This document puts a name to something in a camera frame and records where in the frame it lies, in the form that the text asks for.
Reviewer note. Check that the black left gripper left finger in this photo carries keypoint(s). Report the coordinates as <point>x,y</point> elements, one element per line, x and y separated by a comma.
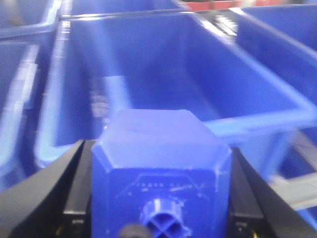
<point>55,202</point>

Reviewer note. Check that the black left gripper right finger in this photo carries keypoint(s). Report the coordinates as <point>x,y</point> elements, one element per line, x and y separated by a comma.
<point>256,210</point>

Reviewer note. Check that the blue bin left front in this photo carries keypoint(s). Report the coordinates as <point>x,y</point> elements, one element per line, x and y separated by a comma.
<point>24,63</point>

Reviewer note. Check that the blue bin right front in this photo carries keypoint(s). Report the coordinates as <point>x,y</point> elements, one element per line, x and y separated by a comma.
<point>282,37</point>

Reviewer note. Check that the blue bottle-shaped part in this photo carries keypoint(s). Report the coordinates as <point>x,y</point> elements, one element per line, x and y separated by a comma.
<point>162,169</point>

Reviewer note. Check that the blue bin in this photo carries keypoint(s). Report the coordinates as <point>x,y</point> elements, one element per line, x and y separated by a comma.
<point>282,37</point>
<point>167,61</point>
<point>24,63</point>

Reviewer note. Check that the blue bin middle front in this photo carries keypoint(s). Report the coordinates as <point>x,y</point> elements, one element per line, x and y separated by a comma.
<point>167,61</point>

